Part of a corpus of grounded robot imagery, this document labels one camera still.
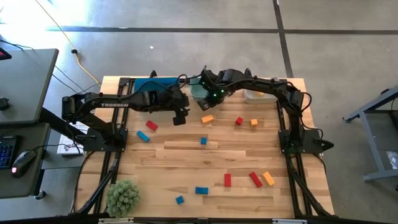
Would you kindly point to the blue arch block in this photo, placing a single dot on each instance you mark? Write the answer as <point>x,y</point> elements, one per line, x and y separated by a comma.
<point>201,190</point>

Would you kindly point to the black backlit keyboard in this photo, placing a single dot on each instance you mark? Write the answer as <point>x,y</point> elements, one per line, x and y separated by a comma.
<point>6,152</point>

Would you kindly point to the green artificial plant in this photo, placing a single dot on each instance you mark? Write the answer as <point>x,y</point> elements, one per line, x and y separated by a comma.
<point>122,197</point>

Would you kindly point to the blue cube block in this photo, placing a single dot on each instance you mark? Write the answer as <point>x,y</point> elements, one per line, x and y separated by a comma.
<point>179,200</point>
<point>203,141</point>

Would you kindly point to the black computer mouse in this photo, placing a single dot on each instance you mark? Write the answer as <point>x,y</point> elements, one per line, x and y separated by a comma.
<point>23,161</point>

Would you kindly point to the small black desk device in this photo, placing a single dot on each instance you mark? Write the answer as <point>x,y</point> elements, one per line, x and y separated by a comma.
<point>3,103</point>

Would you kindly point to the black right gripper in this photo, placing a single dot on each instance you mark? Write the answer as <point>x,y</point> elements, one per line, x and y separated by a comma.
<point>216,90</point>

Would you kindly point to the white edge bracket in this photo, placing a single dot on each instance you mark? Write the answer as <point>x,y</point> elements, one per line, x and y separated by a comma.
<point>289,221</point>
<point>115,220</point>

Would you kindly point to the orange rectangular block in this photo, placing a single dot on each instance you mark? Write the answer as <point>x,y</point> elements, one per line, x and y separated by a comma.
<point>260,93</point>
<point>268,178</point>
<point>207,119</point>

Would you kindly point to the dark grey desk top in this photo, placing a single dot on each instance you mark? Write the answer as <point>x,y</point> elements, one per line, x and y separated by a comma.
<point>34,137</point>

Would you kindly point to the grey metal cart frame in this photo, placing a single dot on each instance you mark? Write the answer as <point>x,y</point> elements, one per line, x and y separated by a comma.
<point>374,146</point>

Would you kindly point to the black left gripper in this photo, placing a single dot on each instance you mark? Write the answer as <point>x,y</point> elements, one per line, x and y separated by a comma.
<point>171,101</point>

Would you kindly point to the white paper booklet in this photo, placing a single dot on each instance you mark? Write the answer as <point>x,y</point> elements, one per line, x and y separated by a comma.
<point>66,148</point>

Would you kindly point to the black device with red light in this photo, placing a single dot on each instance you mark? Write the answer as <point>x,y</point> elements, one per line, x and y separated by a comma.
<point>3,54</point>

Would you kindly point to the black aluminium table frame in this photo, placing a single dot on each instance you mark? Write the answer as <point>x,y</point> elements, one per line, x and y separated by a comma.
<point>280,119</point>

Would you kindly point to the red cube block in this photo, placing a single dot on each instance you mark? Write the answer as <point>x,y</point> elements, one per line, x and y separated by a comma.
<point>238,121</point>

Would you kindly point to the white plastic bin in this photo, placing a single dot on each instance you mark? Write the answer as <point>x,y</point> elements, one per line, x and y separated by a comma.
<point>264,99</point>

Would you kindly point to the teal plastic bin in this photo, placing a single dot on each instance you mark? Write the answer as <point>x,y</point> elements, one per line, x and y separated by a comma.
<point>197,91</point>

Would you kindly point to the black table clamp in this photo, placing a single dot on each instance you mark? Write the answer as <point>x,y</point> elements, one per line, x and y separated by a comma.
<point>247,72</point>
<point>153,74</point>

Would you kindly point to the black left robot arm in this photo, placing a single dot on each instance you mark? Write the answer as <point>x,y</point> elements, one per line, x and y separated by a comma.
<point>115,104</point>

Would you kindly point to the red rectangular block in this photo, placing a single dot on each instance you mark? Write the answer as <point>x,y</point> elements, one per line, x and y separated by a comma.
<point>227,180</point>
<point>151,125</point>
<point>256,180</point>

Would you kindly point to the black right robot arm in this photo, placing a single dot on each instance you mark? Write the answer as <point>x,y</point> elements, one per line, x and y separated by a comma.
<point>267,84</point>

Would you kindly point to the blue rectangular block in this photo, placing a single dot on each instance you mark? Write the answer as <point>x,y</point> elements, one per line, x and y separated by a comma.
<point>143,136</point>

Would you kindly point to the blue plastic bin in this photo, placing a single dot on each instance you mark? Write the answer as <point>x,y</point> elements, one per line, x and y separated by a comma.
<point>152,84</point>

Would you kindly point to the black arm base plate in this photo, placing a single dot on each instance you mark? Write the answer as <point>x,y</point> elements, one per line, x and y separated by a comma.
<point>93,144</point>
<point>311,144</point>

